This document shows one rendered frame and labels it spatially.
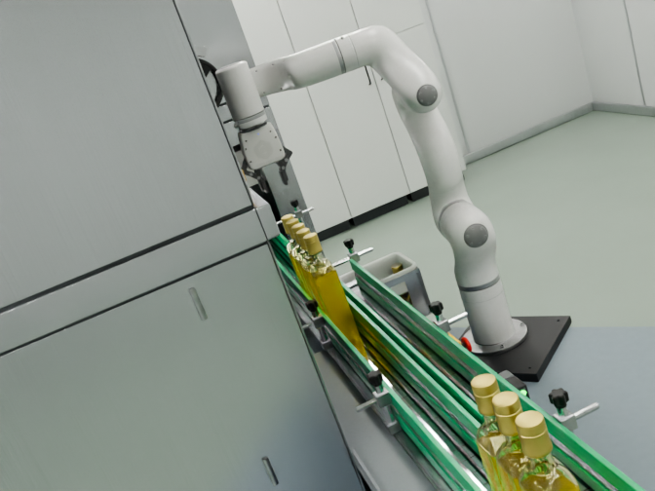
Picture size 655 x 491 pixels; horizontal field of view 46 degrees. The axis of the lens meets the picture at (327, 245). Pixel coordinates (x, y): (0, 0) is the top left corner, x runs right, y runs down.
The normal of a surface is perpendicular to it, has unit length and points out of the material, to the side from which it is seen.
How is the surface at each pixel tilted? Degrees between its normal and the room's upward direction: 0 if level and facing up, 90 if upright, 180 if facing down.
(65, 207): 90
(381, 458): 0
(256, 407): 90
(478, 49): 90
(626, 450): 0
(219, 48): 90
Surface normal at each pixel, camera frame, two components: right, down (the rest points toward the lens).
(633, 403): -0.33, -0.89
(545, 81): 0.28, 0.23
